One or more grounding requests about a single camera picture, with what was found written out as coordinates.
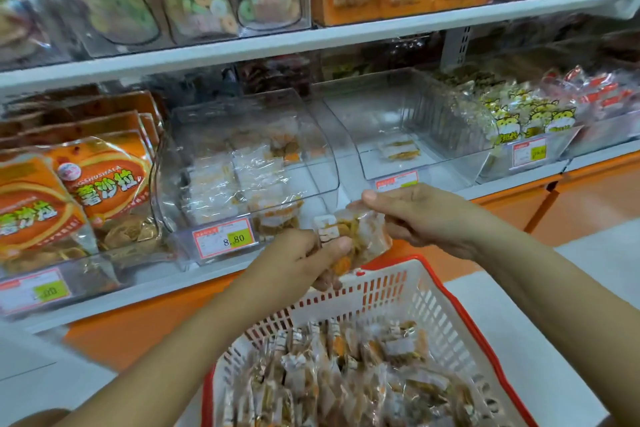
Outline person's right hand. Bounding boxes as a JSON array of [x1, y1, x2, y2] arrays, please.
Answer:
[[362, 183, 496, 263]]

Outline person's left hand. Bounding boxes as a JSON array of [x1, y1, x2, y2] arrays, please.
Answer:
[[240, 228, 356, 318]]

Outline white red-rimmed shopping basket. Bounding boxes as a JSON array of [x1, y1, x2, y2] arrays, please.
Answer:
[[200, 254, 539, 427]]

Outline small brown snack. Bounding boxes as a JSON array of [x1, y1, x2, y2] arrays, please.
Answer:
[[313, 203, 393, 278]]

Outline row of clear snacks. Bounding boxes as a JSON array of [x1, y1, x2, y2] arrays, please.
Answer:
[[180, 116, 306, 238]]

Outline pile of small brown snacks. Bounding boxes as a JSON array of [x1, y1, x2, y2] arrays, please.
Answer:
[[220, 316, 481, 427]]

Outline white snack shelf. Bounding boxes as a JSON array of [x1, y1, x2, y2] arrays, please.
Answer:
[[0, 0, 640, 335]]

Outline stack of orange packets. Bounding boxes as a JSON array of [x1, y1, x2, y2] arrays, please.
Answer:
[[0, 89, 166, 278]]

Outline person's left forearm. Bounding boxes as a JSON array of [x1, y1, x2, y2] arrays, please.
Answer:
[[55, 282, 291, 427]]

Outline person's right forearm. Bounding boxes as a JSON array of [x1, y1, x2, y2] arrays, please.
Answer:
[[465, 216, 640, 427]]

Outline small yellow wrapped snack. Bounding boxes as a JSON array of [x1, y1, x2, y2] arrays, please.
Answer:
[[378, 136, 423, 163]]

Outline yellow hamster snack packets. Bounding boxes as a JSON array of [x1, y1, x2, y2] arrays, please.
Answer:
[[445, 66, 579, 143]]

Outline orange shelf base panel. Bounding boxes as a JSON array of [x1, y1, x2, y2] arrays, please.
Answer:
[[60, 149, 640, 373]]

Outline white yellow price tag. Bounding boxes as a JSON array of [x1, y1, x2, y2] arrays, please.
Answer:
[[0, 268, 74, 317], [373, 169, 421, 193], [510, 135, 550, 169], [192, 216, 259, 262]]

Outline yellow cat candy bag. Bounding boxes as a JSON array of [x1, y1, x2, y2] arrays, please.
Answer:
[[0, 0, 51, 63]]

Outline white wire mesh panel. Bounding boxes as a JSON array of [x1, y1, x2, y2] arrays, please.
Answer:
[[0, 81, 61, 117]]

